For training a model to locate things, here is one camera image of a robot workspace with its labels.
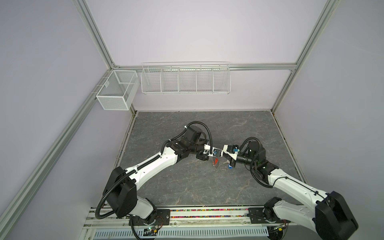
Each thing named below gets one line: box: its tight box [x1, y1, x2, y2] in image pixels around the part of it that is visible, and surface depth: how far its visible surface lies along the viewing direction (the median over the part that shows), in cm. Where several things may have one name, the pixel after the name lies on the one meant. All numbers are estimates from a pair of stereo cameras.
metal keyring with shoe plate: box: [212, 157, 220, 169], surface depth 95 cm
